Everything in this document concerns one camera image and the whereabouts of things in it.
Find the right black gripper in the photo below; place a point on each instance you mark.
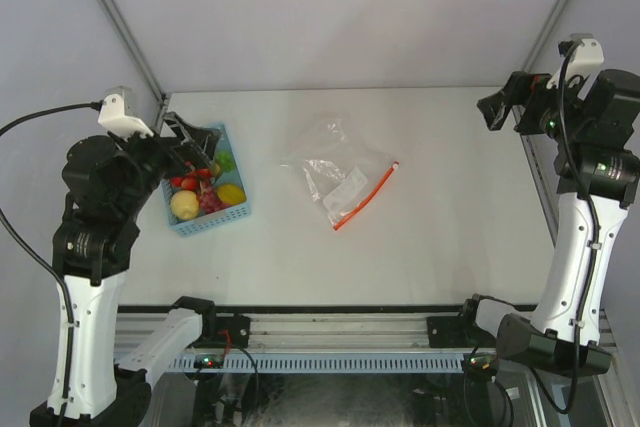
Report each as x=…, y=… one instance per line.
x=496, y=106

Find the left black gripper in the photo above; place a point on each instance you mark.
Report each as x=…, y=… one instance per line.
x=202, y=141

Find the green fake grape bunch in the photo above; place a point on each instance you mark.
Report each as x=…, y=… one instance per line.
x=224, y=163

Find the red fake strawberries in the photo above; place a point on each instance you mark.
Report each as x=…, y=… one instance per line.
x=195, y=181

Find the yellow fake lemon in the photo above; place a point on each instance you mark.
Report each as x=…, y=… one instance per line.
x=231, y=194

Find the red fake grape bunch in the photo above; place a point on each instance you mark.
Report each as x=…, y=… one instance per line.
x=209, y=201

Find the yellow fake pear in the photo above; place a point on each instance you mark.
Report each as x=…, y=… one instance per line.
x=185, y=205

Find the clear zip top bag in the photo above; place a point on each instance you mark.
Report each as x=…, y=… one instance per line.
x=342, y=173

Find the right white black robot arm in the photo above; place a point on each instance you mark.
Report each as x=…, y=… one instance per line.
x=598, y=182

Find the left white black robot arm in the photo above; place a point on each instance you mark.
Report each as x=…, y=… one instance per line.
x=110, y=178

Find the light blue plastic basket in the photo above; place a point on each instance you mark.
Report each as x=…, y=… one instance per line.
x=205, y=222

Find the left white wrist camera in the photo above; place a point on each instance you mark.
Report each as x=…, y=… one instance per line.
x=118, y=115

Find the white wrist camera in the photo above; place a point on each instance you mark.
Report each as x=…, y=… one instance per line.
x=584, y=56
x=118, y=115

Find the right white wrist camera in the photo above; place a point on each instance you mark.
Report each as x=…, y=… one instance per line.
x=584, y=56

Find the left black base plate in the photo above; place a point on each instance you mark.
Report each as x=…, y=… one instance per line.
x=227, y=330

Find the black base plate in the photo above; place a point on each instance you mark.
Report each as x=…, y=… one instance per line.
x=227, y=330
x=452, y=331

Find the aluminium front rail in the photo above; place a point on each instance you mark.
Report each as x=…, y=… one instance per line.
x=383, y=330

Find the light blue slotted cable duct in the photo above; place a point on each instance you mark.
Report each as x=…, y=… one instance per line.
x=302, y=363

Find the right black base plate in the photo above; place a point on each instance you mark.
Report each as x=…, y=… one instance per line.
x=452, y=331

